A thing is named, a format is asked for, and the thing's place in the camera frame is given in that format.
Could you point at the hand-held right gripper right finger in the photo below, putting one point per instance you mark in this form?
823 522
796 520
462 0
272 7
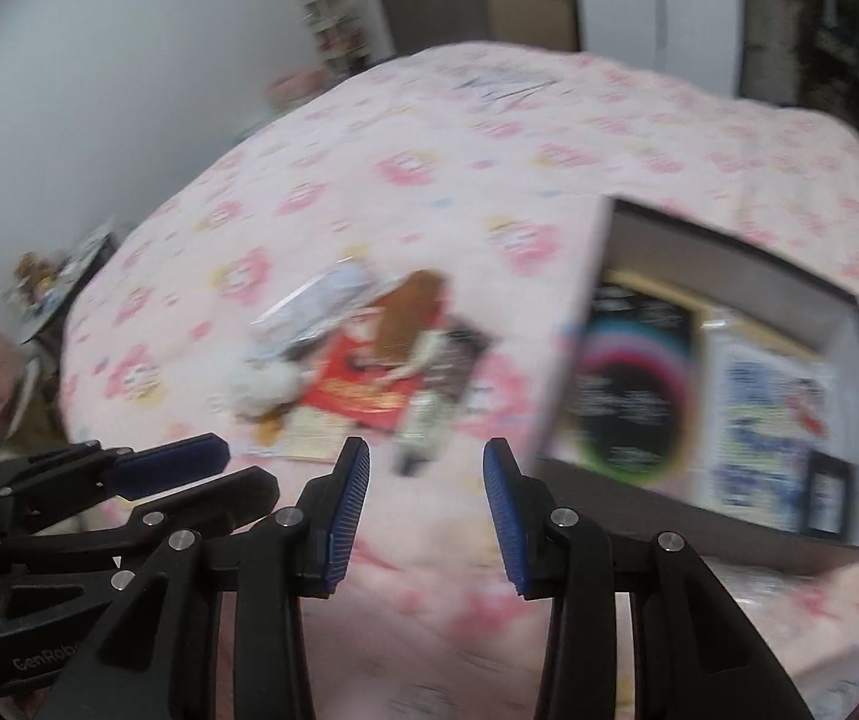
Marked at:
508 517

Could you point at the white shelf with small items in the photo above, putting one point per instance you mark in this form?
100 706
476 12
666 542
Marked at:
332 15

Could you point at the tan flat box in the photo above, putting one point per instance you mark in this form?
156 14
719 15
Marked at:
774 334

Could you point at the brown cardboard box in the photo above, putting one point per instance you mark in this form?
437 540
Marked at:
531 15

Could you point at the small black box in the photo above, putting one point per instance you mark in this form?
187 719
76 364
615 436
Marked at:
828 495

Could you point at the clear plastic packet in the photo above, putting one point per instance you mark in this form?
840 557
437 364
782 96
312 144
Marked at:
317 300

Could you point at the black cardboard box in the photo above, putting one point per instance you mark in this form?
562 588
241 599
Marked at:
662 517

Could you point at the cluttered bedside table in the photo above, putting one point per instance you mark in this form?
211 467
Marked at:
62 285

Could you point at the pink cartoon printed blanket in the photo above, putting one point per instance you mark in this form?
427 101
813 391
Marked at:
437 187

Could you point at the cartoon print packet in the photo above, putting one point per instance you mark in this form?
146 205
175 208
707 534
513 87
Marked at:
759 427

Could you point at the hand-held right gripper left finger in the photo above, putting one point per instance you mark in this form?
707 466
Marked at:
347 510

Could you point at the black and white packet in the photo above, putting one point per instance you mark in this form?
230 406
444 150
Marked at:
452 367

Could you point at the white cabinet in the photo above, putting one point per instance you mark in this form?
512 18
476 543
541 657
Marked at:
654 7

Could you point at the wooden comb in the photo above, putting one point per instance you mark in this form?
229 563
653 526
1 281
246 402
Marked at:
407 315

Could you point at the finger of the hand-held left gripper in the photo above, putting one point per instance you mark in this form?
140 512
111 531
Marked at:
167 465
234 499

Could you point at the red magazine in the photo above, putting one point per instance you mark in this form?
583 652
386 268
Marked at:
354 390

